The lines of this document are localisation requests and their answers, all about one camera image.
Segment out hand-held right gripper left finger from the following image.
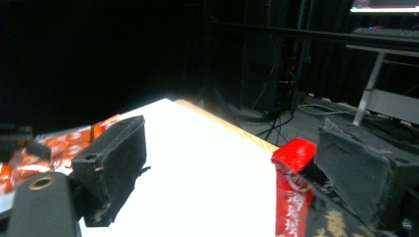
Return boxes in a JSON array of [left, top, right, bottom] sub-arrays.
[[70, 115, 148, 228]]

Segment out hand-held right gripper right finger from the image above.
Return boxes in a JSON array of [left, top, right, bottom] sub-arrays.
[[315, 117, 419, 233]]

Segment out red and black food packet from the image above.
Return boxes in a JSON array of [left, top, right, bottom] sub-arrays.
[[271, 137, 383, 237]]

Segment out clear bag of orange sachets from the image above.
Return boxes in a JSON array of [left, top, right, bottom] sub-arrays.
[[0, 128, 95, 196]]

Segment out orange food packet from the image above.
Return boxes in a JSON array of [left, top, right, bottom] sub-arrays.
[[90, 113, 124, 142]]

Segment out wooden table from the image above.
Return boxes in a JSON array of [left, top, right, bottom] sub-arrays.
[[174, 98, 280, 154]]

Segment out dark keyboard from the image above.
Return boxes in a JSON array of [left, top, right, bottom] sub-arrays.
[[351, 27, 419, 40]]

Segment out computer monitor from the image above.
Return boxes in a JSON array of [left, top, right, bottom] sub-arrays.
[[349, 0, 419, 15]]

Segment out white metal desk frame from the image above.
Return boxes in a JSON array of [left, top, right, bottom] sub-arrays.
[[345, 43, 419, 127]]

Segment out black floor cables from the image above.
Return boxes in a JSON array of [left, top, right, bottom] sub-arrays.
[[255, 103, 355, 147]]

